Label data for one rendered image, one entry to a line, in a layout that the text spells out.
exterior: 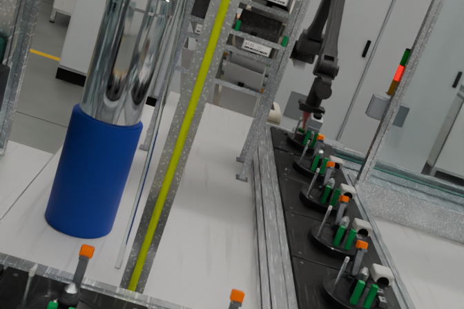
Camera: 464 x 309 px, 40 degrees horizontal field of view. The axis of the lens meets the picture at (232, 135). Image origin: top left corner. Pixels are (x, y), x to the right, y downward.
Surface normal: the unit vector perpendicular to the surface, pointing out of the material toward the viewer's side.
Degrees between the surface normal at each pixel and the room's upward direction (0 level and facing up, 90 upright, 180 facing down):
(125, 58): 90
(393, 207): 90
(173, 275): 0
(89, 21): 90
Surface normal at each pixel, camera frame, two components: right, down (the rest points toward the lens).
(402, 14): -0.01, 0.30
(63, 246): 0.32, -0.90
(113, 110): 0.22, 0.37
